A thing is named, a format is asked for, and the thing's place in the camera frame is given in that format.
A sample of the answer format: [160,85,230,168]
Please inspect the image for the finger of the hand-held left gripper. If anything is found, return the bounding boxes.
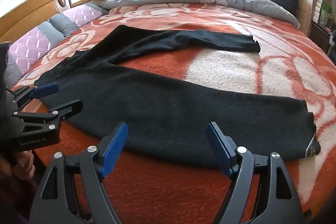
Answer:
[10,83,59,109]
[12,100,84,138]

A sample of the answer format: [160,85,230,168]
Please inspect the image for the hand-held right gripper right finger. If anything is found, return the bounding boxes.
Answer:
[206,122,306,224]

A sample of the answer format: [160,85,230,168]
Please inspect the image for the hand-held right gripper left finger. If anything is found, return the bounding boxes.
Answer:
[31,122,129,224]

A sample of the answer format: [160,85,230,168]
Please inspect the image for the black pants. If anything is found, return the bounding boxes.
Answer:
[34,25,321,169]

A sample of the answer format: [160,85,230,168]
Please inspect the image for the person's left hand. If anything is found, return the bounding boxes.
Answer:
[13,151,36,180]

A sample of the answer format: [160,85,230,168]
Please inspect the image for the purple grey patchwork pillow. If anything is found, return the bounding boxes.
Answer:
[5,22,69,88]
[50,3,108,37]

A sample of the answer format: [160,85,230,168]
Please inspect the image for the orange white floral blanket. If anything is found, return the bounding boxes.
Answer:
[10,2,336,224]

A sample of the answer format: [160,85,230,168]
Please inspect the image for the wooden headboard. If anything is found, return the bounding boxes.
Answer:
[0,0,114,43]

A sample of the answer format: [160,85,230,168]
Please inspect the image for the dark tv stand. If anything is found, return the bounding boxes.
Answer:
[311,22,336,62]

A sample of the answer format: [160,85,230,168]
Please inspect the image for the stack of green white boxes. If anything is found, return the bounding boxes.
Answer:
[315,0,333,28]

